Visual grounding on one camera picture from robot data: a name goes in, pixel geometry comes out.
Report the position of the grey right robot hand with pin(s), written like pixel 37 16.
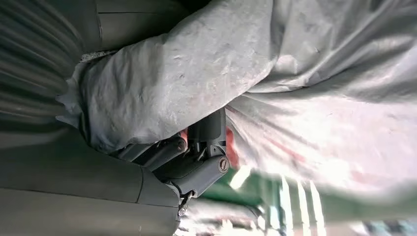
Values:
pixel 81 182

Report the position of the green conveyor belt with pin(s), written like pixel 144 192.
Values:
pixel 351 208

